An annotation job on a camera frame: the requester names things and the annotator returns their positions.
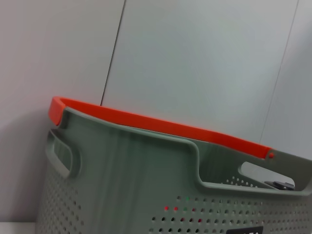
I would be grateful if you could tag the grey perforated storage basket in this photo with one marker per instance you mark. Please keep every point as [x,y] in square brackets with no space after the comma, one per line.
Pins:
[146,182]

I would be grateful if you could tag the glass carafe with black lid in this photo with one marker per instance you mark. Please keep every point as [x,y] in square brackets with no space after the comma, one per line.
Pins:
[280,185]

